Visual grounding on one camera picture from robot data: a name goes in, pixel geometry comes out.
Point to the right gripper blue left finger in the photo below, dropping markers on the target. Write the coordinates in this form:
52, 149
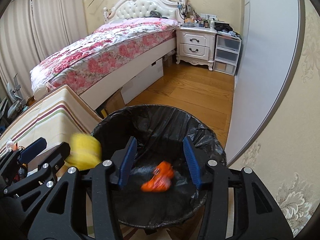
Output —
123, 160

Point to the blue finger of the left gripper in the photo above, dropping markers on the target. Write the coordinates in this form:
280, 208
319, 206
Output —
34, 149
53, 161

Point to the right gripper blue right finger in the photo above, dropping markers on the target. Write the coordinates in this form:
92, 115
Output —
197, 161

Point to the yellow foam fruit net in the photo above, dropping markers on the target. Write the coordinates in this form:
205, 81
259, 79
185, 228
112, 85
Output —
85, 152

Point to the orange wrapper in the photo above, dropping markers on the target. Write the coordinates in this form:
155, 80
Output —
161, 180

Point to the striped bed cover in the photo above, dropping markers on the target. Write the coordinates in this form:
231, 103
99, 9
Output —
56, 117

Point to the brown cardboard box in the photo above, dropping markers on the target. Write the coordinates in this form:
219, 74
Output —
112, 104

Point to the grey desk chair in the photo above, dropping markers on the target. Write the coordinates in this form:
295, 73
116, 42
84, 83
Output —
18, 102

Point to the white under-bed storage box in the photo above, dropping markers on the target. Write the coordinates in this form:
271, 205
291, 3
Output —
142, 81

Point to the white bedside nightstand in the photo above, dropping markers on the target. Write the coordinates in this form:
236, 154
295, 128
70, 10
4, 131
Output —
196, 45

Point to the clear plastic drawer unit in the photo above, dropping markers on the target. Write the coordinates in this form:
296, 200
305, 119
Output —
227, 53

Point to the floral pink quilt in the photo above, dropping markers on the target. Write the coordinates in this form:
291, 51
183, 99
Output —
85, 62

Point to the nightstand clutter bottles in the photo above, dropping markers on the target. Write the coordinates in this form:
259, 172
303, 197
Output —
192, 19

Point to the beige window curtain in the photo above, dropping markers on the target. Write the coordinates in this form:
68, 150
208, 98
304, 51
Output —
32, 30

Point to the grey sliding wardrobe door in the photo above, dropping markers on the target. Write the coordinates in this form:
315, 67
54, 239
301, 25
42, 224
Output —
271, 36

